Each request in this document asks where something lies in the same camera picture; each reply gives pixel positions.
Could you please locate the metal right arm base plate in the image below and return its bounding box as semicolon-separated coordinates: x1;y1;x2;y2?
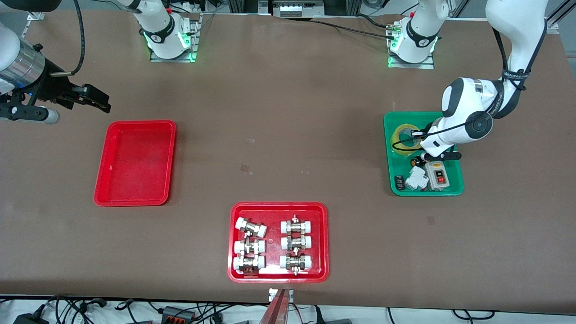
149;13;201;63

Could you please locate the grey switch box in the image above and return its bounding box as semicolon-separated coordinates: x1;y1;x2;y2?
425;161;450;192

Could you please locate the black power adapter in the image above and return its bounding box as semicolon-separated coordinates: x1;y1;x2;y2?
13;313;49;324

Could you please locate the metal white pipe fitting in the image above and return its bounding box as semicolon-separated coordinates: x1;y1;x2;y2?
280;235;313;252
233;238;266;256
233;255;266;274
235;217;268;238
280;215;314;234
279;253;314;276

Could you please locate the yellow tape roll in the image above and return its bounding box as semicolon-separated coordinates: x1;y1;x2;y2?
391;125;426;156

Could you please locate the grey power strip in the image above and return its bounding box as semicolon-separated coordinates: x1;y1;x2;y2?
270;0;325;18

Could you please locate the black orange connector box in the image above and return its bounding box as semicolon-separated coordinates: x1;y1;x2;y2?
161;306;197;323

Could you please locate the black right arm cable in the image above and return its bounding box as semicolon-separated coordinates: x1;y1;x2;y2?
49;0;85;77

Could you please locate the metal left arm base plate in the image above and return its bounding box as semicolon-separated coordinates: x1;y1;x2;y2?
388;43;435;70

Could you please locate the red metal bar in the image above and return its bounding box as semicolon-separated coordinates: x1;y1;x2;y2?
259;289;288;324

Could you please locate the green plastic tray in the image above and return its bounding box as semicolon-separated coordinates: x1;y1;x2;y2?
383;111;464;197

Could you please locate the red plastic tray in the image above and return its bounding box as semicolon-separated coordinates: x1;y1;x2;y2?
94;120;177;207
227;202;329;284

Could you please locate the black table cable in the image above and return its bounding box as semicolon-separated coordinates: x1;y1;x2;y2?
310;19;396;40

